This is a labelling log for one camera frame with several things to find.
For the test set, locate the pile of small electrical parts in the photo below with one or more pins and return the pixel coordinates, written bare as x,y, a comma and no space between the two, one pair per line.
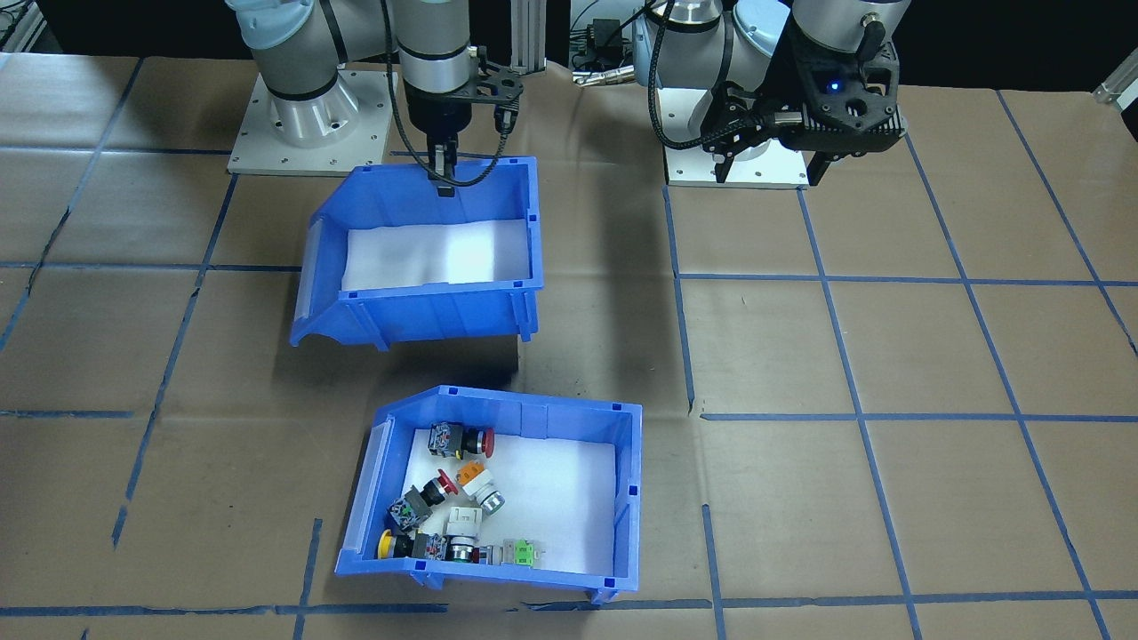
560,498

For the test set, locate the white switch block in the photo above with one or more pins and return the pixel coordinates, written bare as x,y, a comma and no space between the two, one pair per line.
462,523

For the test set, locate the red push button black body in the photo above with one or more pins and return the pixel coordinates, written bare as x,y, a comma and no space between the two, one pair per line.
458,439

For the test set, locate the aluminium frame bar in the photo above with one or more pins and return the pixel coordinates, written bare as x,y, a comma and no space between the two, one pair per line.
528,36
20,27
1118,84

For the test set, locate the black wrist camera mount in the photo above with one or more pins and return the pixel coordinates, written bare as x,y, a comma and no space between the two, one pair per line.
845,111
498,89

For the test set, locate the orange white push button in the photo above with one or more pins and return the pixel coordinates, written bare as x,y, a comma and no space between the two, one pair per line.
480,487

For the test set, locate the blue button bin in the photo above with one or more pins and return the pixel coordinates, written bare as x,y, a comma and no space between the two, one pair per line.
627,498

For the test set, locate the green contact block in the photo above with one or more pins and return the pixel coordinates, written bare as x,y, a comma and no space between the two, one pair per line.
523,553

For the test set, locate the red mushroom button green block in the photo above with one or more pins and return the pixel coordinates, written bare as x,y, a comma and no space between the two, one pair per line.
418,502

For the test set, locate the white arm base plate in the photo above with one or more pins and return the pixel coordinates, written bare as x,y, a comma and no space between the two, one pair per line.
258,160
765,171

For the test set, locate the white foam liner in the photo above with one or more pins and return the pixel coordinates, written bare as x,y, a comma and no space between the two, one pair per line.
436,253

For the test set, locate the black plug adapter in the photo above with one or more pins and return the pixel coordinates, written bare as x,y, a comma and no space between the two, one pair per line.
605,36

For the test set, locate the yellow push button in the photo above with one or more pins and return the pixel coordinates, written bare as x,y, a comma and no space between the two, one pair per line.
391,544

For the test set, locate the silver metal connector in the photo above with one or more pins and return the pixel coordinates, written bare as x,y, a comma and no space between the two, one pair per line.
605,77

